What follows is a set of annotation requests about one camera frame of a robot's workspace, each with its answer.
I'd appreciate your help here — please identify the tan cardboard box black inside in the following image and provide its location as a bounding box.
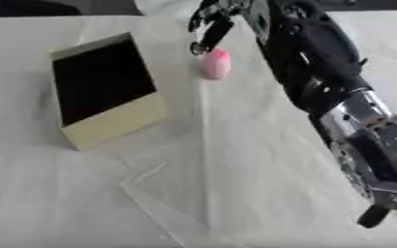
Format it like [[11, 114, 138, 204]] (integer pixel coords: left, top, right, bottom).
[[49, 31, 168, 152]]

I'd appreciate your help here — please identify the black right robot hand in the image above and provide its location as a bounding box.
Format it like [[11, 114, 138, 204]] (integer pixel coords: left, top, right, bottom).
[[186, 0, 375, 114]]

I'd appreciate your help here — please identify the dark chair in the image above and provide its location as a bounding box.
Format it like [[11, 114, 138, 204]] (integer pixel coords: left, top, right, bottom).
[[0, 0, 85, 17]]

